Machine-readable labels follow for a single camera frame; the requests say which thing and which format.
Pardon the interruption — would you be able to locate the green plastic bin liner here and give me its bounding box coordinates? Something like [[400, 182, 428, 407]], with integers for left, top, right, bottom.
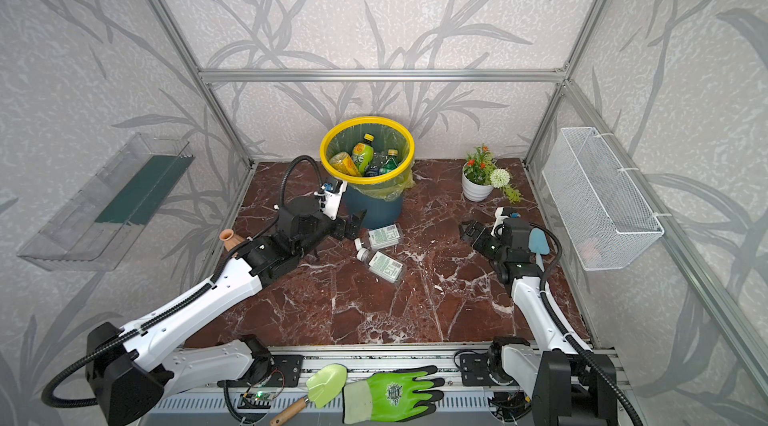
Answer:
[[320, 116, 415, 201]]

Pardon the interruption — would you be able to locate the lower white cap bottle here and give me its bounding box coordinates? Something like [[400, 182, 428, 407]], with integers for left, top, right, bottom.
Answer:
[[356, 248, 405, 284]]

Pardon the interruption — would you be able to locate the small circuit board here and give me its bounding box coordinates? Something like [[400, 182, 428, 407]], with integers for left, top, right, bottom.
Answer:
[[236, 390, 282, 411]]

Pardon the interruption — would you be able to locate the yellow orange drink bottle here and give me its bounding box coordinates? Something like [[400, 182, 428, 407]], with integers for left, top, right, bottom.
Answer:
[[329, 151, 361, 177]]

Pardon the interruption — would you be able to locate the upper white cap bottle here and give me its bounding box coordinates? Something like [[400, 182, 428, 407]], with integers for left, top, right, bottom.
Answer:
[[354, 224, 403, 251]]

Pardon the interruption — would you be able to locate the clear acrylic wall shelf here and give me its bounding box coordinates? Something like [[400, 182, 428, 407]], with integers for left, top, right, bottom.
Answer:
[[18, 133, 194, 272]]

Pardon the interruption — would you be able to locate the green label juice bottle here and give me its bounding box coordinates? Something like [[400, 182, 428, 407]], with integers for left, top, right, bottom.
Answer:
[[351, 133, 375, 176]]

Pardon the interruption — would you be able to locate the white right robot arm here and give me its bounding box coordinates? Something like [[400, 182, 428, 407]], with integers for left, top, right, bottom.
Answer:
[[459, 208, 643, 425]]

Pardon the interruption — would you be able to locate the small terracotta vase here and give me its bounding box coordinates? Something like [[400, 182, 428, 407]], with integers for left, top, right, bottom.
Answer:
[[219, 229, 245, 251]]

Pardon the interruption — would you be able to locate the white wire mesh basket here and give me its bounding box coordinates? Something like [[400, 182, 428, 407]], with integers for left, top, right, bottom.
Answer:
[[543, 126, 665, 271]]

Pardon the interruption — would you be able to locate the green artificial plant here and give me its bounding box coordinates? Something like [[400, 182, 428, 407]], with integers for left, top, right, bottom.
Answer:
[[462, 144, 522, 204]]

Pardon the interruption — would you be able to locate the white plant pot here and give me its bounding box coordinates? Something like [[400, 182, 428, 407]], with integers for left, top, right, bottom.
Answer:
[[462, 173, 493, 202]]

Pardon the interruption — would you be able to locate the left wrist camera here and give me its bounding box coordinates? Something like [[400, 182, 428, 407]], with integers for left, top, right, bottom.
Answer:
[[315, 176, 348, 220]]

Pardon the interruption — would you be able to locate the teal ribbed trash bin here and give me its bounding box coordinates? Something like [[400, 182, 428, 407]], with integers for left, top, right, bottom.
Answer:
[[342, 138, 415, 229]]

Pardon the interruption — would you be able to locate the green garden trowel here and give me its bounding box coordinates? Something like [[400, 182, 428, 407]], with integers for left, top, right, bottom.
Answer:
[[269, 364, 348, 426]]

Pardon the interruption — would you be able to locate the green soda bottle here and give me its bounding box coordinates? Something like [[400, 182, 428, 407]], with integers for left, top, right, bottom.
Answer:
[[379, 148, 399, 175]]

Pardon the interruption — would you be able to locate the white cap bottle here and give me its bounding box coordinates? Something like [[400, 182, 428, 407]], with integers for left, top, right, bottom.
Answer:
[[354, 224, 403, 251], [356, 248, 405, 284]]

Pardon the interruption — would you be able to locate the green work glove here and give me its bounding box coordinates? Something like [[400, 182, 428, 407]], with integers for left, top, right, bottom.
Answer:
[[342, 365, 445, 425]]

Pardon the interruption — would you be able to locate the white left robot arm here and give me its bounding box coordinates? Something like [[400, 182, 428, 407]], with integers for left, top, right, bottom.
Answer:
[[41, 176, 365, 425]]

